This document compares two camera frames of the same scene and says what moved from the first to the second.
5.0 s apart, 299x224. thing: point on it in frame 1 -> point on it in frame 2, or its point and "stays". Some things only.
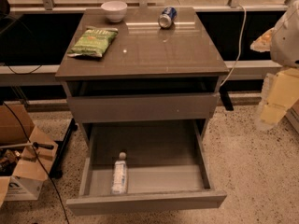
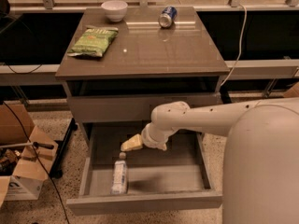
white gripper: x=287 y=42 -> x=149 y=140
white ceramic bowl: x=114 y=10 stays
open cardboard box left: x=26 y=156 stays
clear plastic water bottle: x=120 y=175 stays
